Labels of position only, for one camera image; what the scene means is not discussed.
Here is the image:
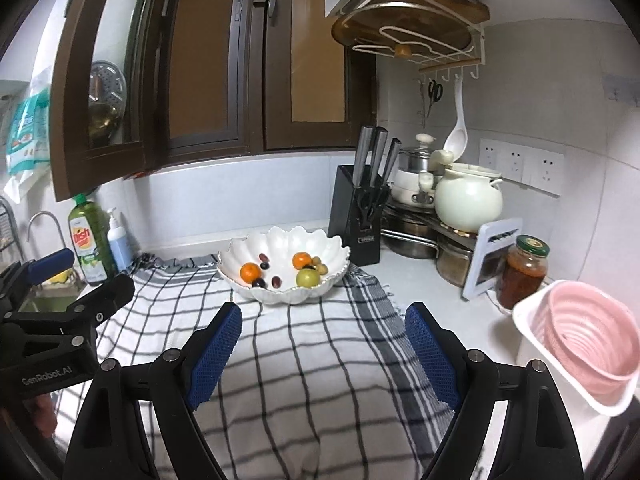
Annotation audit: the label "steel pot lower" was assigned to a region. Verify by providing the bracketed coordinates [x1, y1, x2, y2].
[436, 237, 473, 287]

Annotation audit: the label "checked black white cloth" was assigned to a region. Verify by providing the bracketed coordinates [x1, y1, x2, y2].
[52, 253, 482, 480]

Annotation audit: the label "steel knife handle right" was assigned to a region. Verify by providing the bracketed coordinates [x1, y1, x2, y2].
[382, 138, 401, 184]

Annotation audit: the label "black kitchen shears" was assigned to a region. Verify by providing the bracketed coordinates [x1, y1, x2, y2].
[357, 184, 390, 228]

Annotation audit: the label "steel lidded pot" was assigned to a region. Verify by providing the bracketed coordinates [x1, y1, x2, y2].
[398, 132, 435, 174]

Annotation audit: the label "pink collapsible basket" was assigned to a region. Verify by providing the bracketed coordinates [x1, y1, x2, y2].
[512, 278, 640, 480]

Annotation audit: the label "white rice spoon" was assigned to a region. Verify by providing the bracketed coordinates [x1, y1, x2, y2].
[442, 75, 468, 162]

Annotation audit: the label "green dish soap bottle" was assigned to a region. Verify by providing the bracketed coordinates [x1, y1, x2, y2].
[67, 194, 117, 285]

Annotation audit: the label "black hanging scissors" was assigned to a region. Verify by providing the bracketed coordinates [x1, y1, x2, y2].
[426, 79, 444, 117]

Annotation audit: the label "white pump bottle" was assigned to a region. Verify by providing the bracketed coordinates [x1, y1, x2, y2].
[107, 208, 134, 272]

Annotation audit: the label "steel knife handle left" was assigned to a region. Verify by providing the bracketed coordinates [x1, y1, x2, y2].
[352, 126, 375, 188]

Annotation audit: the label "steel knife handle middle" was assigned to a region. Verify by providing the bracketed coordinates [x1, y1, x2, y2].
[369, 127, 388, 188]

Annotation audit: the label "glass jar with sauce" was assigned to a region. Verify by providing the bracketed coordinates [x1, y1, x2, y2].
[497, 234, 550, 310]

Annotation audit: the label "steel steamer plate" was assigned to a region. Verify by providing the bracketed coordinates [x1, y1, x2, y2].
[88, 60, 128, 148]

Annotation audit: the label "steel knife handle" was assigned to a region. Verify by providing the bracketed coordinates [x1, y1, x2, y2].
[352, 126, 375, 188]
[369, 127, 388, 188]
[382, 138, 401, 184]

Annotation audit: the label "black knife block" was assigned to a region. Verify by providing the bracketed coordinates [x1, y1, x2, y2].
[329, 165, 386, 266]

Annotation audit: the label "steel pan under shelf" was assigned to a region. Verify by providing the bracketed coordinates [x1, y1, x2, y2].
[381, 211, 439, 259]

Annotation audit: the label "steel faucet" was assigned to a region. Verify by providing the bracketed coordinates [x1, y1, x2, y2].
[26, 210, 68, 257]

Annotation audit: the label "cream ceramic pot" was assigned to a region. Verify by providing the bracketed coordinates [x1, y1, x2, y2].
[430, 150, 503, 233]

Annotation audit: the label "green round fruit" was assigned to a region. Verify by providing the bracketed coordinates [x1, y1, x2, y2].
[296, 268, 321, 288]

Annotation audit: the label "orange tangerine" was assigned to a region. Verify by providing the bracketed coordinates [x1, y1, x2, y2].
[292, 252, 312, 270]
[240, 262, 262, 285]

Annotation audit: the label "left hand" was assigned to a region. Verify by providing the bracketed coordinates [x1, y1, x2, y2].
[24, 393, 58, 439]

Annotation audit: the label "dark wooden window frame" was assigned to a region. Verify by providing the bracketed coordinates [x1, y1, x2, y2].
[50, 0, 375, 200]

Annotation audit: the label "white enamel pot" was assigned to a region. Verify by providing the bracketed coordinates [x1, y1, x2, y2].
[390, 169, 435, 209]

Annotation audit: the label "plastic bag packages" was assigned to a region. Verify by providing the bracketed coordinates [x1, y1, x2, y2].
[3, 66, 52, 204]

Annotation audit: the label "white wall socket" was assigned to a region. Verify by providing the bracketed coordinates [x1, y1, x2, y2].
[478, 139, 565, 196]

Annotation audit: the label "white scalloped fruit bowl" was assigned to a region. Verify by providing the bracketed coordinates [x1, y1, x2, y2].
[218, 226, 350, 306]

